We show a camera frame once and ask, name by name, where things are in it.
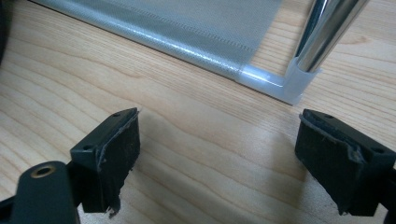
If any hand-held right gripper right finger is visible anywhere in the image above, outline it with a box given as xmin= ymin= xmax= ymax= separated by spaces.
xmin=294 ymin=108 xmax=396 ymax=217

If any grey fabric shelf rack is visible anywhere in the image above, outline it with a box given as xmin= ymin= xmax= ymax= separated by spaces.
xmin=31 ymin=0 xmax=372 ymax=106

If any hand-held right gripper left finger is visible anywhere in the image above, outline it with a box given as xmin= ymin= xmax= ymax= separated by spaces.
xmin=69 ymin=107 xmax=141 ymax=218

